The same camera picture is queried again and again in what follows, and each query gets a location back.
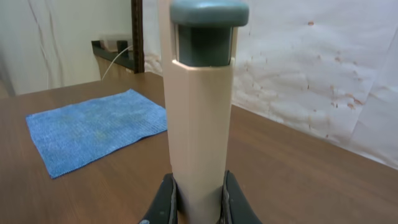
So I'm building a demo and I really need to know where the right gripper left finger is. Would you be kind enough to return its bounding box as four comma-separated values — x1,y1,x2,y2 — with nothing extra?
139,172,178,224

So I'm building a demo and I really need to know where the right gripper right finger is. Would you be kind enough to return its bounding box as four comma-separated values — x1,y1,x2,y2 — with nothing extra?
221,170,264,224

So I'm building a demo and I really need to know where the blue cloth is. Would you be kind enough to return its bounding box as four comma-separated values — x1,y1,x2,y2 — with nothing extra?
25,88,169,180

